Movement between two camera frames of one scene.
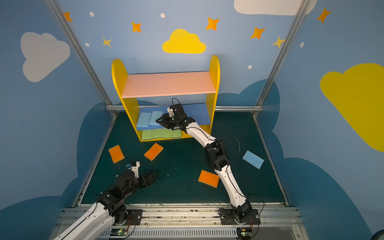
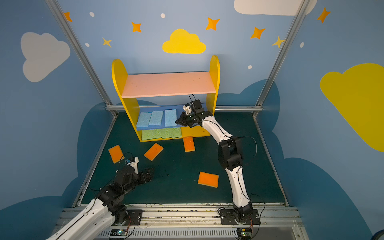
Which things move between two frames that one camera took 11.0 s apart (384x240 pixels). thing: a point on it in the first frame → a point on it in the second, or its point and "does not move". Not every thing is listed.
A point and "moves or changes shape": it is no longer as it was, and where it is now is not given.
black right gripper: x=169 y=120 → x=186 y=119
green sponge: x=176 y=133 does not move
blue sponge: x=144 y=119 does not move
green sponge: x=146 y=134 does not move
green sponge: x=166 y=133 does not move
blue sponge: x=253 y=159 moves or changes shape
